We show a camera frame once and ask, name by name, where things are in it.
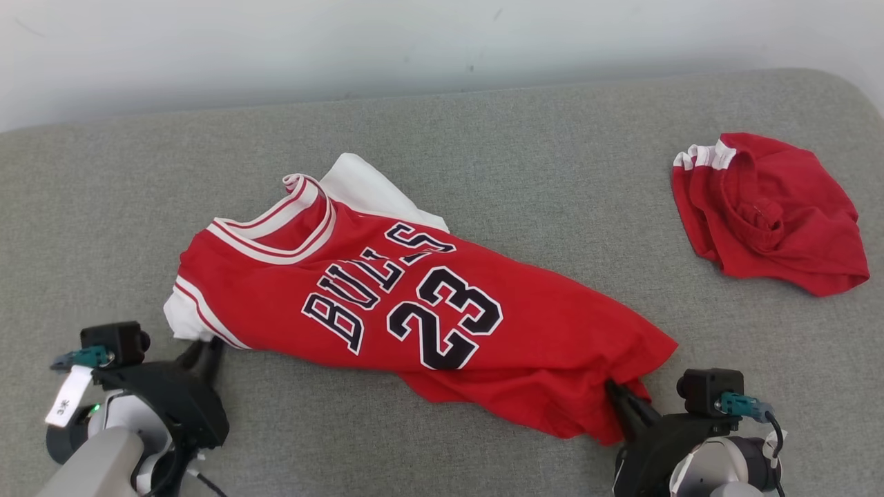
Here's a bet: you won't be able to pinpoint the red Bulls 23 jersey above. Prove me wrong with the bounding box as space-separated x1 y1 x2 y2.
163 153 680 447

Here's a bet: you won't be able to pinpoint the white left cable tag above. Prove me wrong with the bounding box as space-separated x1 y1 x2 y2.
44 365 95 429

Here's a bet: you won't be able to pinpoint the teal camera connector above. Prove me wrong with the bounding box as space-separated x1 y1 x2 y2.
49 345 115 374
718 391 775 424

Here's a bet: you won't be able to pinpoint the teal right camera connector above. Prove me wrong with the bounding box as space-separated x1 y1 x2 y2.
718 391 775 424

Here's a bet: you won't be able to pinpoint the teal left camera connector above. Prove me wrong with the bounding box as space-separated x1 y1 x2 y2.
49 345 115 374

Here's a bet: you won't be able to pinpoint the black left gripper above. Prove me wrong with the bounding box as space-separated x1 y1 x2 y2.
92 335 231 451

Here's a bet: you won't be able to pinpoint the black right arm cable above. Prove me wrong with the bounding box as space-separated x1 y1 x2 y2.
762 410 789 497

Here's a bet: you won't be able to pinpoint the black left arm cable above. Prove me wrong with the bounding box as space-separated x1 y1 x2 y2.
185 468 230 497

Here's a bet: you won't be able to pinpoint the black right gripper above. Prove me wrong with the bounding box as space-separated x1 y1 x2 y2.
606 380 738 497

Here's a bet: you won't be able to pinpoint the red shorts with white stripe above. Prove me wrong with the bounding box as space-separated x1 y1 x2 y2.
671 132 871 298

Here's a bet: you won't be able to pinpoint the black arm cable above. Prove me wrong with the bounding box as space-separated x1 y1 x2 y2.
185 468 230 497
762 410 789 497

